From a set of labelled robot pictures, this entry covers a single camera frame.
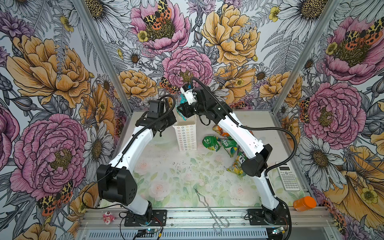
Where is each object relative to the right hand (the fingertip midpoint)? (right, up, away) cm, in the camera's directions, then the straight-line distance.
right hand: (182, 111), depth 78 cm
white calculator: (+60, -38, +9) cm, 71 cm away
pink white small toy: (-34, -51, -6) cm, 62 cm away
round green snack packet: (+17, -18, +19) cm, 31 cm away
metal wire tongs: (+18, -54, -3) cm, 57 cm away
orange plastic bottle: (+58, -44, -7) cm, 73 cm away
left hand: (-4, -6, +6) cm, 9 cm away
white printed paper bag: (+2, -10, +3) cm, 11 cm away
